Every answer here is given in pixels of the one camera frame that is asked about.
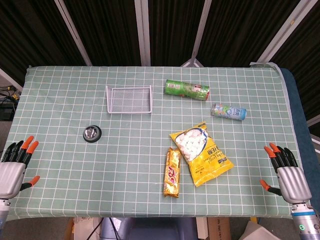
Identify blue table pad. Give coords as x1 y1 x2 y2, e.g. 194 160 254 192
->
278 67 320 201

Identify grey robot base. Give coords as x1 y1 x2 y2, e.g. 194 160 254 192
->
99 217 200 240

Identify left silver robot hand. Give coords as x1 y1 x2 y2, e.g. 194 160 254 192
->
0 135 41 200

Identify cardboard box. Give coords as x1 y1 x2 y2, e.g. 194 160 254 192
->
207 217 232 240

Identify white wire mesh tray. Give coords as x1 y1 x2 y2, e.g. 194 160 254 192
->
105 84 153 115

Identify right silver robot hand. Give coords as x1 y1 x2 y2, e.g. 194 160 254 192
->
259 142 313 204

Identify black device with cables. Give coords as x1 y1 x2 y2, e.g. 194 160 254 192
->
0 84 21 121

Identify yellow marshmallow bag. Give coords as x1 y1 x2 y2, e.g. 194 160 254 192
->
169 121 235 188

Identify gold biscuit pack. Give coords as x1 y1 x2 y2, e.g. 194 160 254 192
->
162 147 181 199

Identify green grid tablecloth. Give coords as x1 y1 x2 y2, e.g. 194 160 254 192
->
0 61 305 221

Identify green cylindrical snack can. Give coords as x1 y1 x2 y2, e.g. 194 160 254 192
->
163 79 211 101

